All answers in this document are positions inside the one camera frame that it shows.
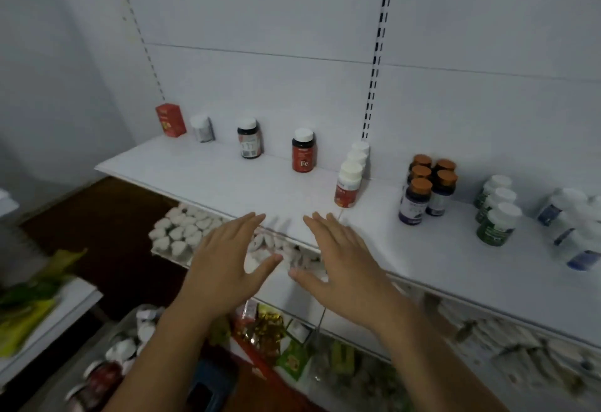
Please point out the person's left hand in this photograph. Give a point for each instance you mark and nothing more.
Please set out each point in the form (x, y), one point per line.
(220, 275)

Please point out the person's right hand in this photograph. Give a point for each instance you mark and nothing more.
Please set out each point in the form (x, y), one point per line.
(357, 285)

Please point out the white metal shelf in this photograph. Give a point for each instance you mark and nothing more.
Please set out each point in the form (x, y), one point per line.
(70, 303)
(235, 177)

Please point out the dark bottle orange label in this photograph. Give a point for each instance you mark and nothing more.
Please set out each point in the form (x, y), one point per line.
(249, 141)

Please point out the red bottle white cap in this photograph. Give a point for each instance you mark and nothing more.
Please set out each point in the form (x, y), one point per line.
(303, 153)

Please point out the silver label bottle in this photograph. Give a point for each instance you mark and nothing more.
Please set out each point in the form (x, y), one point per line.
(202, 130)

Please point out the green label white bottle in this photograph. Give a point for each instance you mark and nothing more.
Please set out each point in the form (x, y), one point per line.
(502, 195)
(497, 228)
(495, 182)

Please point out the clear plastic bin of bottles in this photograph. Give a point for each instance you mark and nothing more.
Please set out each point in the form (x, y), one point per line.
(56, 388)

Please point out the red carton box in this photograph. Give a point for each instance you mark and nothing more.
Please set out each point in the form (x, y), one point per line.
(171, 120)

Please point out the stack of white heart-lid jars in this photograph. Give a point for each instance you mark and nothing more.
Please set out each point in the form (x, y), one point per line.
(178, 233)

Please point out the pile of mixed packets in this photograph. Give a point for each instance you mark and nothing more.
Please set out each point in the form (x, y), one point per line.
(291, 355)

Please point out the blue plastic stool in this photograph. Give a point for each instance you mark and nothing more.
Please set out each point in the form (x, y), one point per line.
(211, 379)

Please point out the pile of snack bags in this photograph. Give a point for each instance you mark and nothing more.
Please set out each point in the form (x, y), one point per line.
(23, 322)

